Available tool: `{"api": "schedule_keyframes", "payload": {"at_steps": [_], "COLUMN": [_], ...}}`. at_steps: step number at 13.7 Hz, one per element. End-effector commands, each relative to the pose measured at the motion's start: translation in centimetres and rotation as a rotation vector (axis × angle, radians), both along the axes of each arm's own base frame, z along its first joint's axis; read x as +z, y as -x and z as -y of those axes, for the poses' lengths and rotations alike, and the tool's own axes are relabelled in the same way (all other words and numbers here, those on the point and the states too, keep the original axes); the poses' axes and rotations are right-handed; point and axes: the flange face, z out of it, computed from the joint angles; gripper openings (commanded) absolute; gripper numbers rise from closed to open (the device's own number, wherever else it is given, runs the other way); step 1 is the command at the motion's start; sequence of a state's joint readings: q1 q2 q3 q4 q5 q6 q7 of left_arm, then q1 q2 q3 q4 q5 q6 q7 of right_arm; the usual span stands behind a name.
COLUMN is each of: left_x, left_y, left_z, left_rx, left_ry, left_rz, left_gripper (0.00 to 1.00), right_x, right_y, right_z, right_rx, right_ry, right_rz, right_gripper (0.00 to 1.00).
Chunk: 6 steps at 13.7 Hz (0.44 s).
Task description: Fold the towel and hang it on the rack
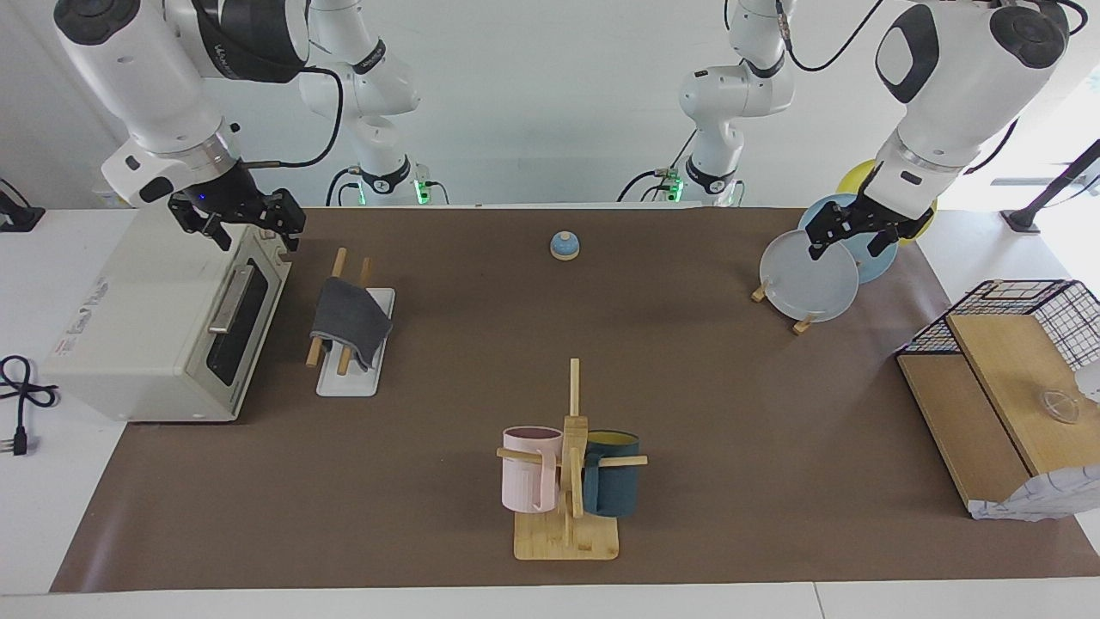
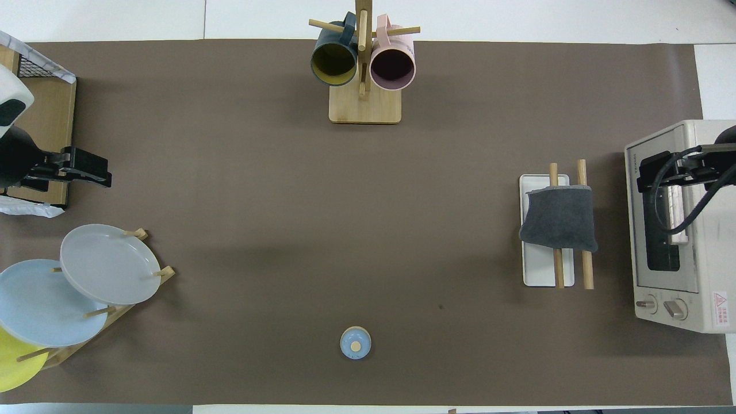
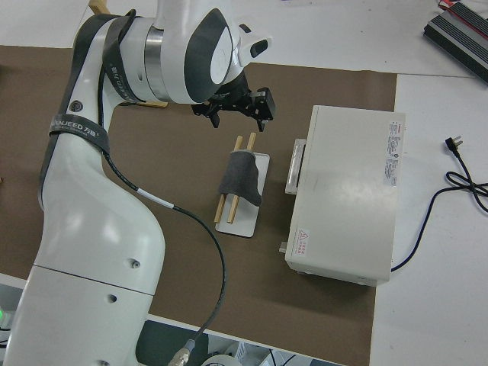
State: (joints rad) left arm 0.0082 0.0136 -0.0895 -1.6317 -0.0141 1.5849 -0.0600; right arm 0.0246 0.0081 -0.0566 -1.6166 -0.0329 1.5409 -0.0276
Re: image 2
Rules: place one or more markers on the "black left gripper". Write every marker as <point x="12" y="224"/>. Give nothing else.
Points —
<point x="20" y="161"/>

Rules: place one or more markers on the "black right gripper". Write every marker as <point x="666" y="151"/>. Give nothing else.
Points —
<point x="698" y="169"/>

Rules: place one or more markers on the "purple and grey towel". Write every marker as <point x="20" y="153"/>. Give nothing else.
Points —
<point x="560" y="221"/>

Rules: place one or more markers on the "wooden plate rack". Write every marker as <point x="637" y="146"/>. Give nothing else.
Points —
<point x="164" y="274"/>

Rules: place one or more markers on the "wooden towel rack white base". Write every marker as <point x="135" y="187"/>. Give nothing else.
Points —
<point x="537" y="270"/>

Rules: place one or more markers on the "beige toaster oven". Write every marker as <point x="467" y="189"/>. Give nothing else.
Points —
<point x="713" y="259"/>

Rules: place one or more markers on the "grey plate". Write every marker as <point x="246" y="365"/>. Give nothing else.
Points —
<point x="109" y="264"/>

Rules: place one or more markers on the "light blue plate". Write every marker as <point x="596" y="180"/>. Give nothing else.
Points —
<point x="40" y="310"/>

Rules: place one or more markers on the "yellow plate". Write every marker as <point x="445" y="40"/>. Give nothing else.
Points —
<point x="14" y="368"/>

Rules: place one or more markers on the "dark teal mug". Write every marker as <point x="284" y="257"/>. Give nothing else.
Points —
<point x="333" y="60"/>

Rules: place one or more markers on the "wooden mug tree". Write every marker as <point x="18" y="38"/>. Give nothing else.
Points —
<point x="365" y="106"/>

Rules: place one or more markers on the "brown table mat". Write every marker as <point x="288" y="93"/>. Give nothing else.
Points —
<point x="368" y="230"/>

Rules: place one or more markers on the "pink mug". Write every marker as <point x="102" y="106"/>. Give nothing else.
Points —
<point x="394" y="66"/>

